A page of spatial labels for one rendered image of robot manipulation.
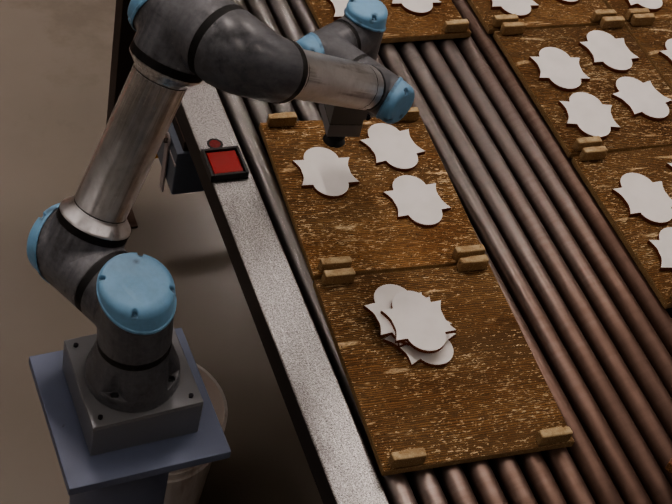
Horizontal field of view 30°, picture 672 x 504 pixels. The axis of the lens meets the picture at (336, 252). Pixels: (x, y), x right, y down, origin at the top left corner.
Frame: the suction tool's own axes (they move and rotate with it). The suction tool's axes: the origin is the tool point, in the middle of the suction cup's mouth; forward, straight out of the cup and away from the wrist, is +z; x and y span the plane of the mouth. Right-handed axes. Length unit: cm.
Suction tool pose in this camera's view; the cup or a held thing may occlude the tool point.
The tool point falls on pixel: (334, 140)
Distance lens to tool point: 239.9
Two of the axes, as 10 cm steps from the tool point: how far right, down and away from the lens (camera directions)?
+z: -1.9, 6.7, 7.2
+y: -1.9, -7.4, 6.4
